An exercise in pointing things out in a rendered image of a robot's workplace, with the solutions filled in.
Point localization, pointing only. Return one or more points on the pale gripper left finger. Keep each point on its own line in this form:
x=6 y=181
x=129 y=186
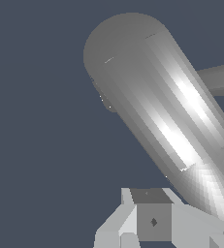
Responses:
x=128 y=226

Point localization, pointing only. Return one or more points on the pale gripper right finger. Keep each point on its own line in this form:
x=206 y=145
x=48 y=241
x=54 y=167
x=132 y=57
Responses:
x=194 y=229

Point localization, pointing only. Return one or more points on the grey metal faucet spout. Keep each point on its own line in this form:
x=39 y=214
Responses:
x=142 y=84

